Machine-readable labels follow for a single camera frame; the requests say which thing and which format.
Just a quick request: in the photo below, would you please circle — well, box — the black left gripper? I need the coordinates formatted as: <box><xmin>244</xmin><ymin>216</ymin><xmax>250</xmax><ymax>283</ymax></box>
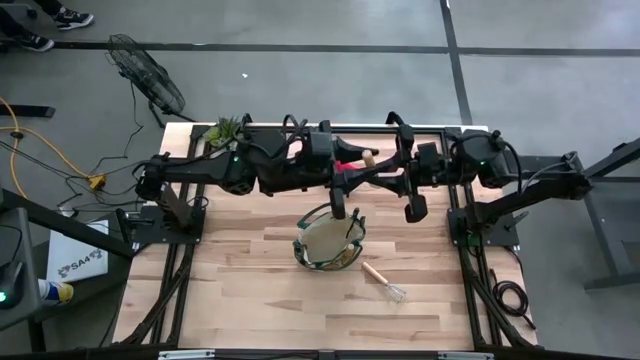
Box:
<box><xmin>307</xmin><ymin>119</ymin><xmax>380</xmax><ymax>221</ymax></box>

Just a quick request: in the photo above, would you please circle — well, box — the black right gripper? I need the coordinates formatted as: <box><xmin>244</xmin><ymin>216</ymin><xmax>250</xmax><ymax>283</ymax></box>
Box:
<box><xmin>372</xmin><ymin>124</ymin><xmax>441</xmax><ymax>224</ymax></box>

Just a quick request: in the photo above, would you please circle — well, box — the beige green-handled gardening bag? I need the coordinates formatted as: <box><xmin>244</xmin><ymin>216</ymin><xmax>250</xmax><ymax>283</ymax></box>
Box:
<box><xmin>292</xmin><ymin>202</ymin><xmax>367</xmax><ymax>272</ymax></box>

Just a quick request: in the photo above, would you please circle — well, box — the wood handled wire hand rake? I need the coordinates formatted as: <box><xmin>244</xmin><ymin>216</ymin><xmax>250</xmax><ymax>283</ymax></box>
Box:
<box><xmin>361</xmin><ymin>260</ymin><xmax>407</xmax><ymax>304</ymax></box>

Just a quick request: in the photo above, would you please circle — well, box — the artificial succulent plant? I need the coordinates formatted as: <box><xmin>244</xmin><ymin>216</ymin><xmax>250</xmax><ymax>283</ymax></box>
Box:
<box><xmin>202</xmin><ymin>115</ymin><xmax>244</xmax><ymax>150</ymax></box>

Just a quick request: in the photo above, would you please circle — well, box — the black rig crossbar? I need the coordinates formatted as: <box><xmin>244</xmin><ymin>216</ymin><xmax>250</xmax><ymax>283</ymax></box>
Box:
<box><xmin>0</xmin><ymin>343</ymin><xmax>640</xmax><ymax>360</ymax></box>

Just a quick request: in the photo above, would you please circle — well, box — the black floor fan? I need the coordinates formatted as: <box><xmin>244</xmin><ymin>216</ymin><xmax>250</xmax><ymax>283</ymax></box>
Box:
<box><xmin>105</xmin><ymin>33</ymin><xmax>196</xmax><ymax>129</ymax></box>

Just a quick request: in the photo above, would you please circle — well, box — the black metal stand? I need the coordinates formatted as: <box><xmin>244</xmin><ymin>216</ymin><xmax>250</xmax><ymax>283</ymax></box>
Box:
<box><xmin>574</xmin><ymin>137</ymin><xmax>640</xmax><ymax>292</ymax></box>

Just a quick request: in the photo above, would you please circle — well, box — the black side table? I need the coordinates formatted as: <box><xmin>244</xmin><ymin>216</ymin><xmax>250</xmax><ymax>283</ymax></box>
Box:
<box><xmin>0</xmin><ymin>187</ymin><xmax>137</xmax><ymax>354</ymax></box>

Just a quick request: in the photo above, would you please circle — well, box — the white printed box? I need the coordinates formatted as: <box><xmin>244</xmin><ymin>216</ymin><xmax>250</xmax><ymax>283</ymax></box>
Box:
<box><xmin>46</xmin><ymin>219</ymin><xmax>110</xmax><ymax>284</ymax></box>

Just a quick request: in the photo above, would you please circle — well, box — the black floor bar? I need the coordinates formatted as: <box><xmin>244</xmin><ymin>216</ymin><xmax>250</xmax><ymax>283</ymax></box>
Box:
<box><xmin>0</xmin><ymin>103</ymin><xmax>56</xmax><ymax>120</ymax></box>

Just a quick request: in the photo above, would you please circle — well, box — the black mouse with light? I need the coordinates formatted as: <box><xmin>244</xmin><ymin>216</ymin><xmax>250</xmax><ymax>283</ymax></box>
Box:
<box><xmin>0</xmin><ymin>259</ymin><xmax>25</xmax><ymax>310</ymax></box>

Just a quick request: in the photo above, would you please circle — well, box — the black aluminium table frame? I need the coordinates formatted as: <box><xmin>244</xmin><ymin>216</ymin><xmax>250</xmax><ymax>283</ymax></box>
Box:
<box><xmin>113</xmin><ymin>122</ymin><xmax>539</xmax><ymax>351</ymax></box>

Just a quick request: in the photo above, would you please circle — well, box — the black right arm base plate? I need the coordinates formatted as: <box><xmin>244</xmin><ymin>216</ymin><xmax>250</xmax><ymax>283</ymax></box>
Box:
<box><xmin>447</xmin><ymin>207</ymin><xmax>530</xmax><ymax>249</ymax></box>

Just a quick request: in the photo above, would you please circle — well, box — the coiled black cable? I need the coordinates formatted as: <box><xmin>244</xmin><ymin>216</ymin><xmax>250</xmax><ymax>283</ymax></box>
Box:
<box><xmin>489</xmin><ymin>269</ymin><xmax>537</xmax><ymax>331</ymax></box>

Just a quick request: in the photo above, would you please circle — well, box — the silver metal bracket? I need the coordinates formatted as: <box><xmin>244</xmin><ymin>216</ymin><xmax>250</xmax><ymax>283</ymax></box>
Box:
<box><xmin>158</xmin><ymin>349</ymin><xmax>216</xmax><ymax>360</ymax></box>
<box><xmin>437</xmin><ymin>351</ymin><xmax>495</xmax><ymax>360</ymax></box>

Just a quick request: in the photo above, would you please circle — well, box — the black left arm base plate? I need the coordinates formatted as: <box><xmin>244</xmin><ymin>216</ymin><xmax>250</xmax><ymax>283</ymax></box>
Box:
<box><xmin>117</xmin><ymin>204</ymin><xmax>207</xmax><ymax>246</ymax></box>

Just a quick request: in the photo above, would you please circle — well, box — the yellow extension cable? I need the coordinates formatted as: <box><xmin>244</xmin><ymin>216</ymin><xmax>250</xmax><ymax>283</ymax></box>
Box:
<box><xmin>0</xmin><ymin>97</ymin><xmax>109</xmax><ymax>200</ymax></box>

